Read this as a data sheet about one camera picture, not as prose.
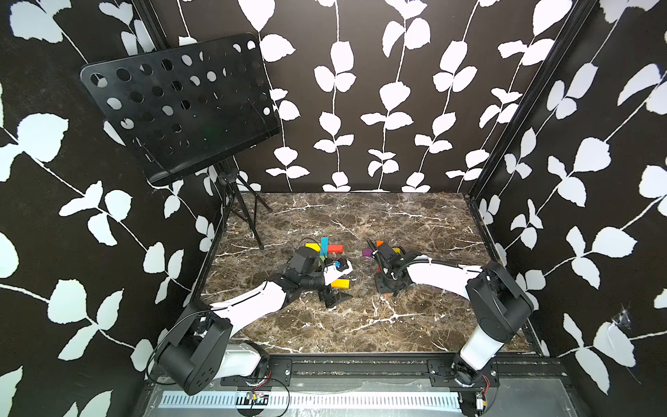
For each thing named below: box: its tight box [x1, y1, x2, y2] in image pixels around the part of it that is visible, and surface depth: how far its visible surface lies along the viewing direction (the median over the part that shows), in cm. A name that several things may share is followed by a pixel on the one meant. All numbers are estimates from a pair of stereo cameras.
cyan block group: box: [319, 237, 330, 257], surface depth 103 cm
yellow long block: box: [330, 278, 351, 290], surface depth 93 cm
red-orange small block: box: [328, 244, 344, 253], surface depth 104 cm
